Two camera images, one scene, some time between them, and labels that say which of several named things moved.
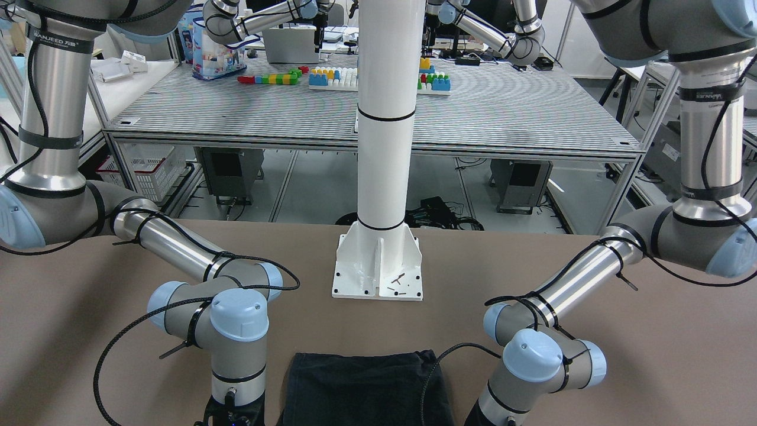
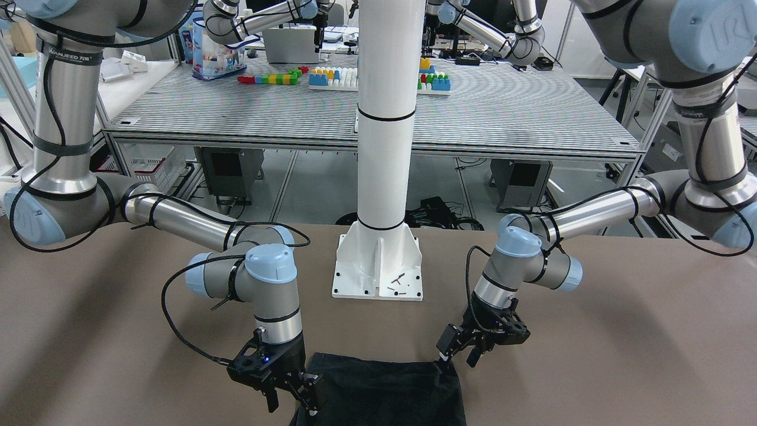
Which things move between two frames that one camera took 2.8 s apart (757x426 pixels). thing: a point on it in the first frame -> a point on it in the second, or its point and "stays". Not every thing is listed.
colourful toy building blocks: x=329 y=78 stays
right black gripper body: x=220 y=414 -> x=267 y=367
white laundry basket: x=154 y=167 stays
